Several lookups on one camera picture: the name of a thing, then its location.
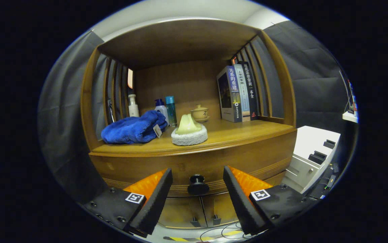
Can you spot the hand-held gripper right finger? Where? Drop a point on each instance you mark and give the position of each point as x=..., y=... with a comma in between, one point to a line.
x=243, y=202

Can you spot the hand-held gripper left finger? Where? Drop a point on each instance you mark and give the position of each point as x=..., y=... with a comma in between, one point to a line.
x=155, y=202

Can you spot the black drawer knob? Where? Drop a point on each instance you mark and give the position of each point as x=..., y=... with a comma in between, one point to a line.
x=198, y=187

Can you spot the wooden drawer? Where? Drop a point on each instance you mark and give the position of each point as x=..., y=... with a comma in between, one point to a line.
x=197, y=165

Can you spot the wooden cabinet door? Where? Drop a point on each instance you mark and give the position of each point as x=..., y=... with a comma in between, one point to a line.
x=180, y=211
x=226, y=209

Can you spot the wooden countertop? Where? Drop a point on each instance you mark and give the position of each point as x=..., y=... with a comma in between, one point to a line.
x=241, y=131

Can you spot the white drawer cabinet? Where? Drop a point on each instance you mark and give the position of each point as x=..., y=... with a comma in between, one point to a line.
x=312, y=141

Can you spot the wooden cabinet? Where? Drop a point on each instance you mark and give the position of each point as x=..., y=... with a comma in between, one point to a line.
x=180, y=84

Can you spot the yellow black floor tape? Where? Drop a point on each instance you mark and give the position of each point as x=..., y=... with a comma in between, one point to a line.
x=231, y=233

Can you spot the blue towel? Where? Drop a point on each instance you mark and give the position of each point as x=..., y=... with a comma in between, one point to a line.
x=130, y=130

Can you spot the small black box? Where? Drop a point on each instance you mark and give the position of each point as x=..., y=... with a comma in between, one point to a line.
x=316, y=157
x=329, y=144

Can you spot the teal clear bottle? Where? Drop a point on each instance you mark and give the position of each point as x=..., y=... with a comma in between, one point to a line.
x=171, y=111

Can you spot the white blue-capped lotion bottle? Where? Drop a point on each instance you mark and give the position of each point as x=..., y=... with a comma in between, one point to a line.
x=162, y=108

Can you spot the white pump bottle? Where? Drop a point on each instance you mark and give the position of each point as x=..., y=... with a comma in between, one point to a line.
x=133, y=109

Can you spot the beige lidded teacup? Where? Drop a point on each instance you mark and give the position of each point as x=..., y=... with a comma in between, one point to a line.
x=201, y=113

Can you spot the blue-spined book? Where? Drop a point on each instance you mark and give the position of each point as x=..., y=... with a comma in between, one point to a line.
x=229, y=98

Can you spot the white shelf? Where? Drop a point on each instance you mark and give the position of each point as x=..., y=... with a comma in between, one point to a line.
x=349, y=117

